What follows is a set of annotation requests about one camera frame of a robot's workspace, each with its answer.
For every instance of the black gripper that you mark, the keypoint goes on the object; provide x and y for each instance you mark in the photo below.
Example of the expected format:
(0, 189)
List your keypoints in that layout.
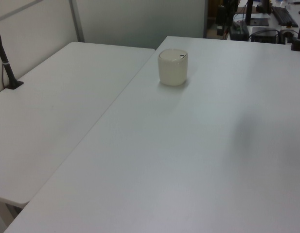
(229, 8)

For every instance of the cream trash bin with lid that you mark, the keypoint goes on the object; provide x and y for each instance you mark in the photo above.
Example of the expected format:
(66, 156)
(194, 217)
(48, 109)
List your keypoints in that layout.
(172, 71)

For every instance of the dark device with green part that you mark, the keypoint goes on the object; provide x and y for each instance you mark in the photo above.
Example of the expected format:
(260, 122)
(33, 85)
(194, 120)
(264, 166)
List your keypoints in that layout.
(239, 31)

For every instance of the black monitor stand with base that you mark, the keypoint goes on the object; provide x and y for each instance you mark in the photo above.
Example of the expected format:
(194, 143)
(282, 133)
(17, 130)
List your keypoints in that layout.
(250, 14)

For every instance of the black electronics box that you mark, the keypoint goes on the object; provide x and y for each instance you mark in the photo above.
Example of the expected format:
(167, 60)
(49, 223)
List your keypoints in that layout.
(264, 34)

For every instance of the black keyboard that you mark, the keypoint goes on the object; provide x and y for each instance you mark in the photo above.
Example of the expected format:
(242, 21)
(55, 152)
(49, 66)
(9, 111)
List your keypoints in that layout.
(284, 15)

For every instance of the black clamped camera pole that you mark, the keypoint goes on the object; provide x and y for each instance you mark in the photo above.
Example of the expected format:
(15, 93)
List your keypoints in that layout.
(299, 36)

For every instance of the grey metal partition post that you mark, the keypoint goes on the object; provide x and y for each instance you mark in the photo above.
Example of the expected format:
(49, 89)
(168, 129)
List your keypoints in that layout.
(78, 21)

